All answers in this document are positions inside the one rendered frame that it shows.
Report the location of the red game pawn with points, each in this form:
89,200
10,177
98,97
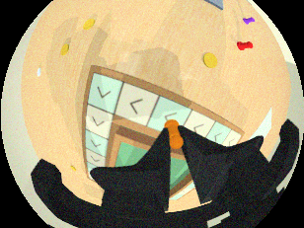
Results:
243,45

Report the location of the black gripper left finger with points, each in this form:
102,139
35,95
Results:
152,172

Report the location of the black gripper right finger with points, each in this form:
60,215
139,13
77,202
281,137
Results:
208,161

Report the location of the cream and green board track with arrow squares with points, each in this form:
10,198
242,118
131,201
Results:
109,96

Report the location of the orange pawn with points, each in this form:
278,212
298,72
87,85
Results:
174,135

